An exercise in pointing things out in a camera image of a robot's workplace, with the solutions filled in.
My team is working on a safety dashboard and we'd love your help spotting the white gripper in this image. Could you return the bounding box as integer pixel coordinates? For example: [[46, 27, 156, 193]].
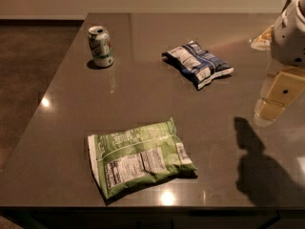
[[251, 0, 305, 127]]

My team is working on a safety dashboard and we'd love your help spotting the blue chip bag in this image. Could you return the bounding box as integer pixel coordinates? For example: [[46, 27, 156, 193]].
[[162, 41, 234, 90]]

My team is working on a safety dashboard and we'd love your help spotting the green chip bag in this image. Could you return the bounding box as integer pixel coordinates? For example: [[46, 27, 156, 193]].
[[87, 119, 196, 199]]

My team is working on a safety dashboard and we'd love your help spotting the green 7up soda can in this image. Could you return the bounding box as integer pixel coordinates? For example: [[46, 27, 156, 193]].
[[88, 26, 114, 68]]

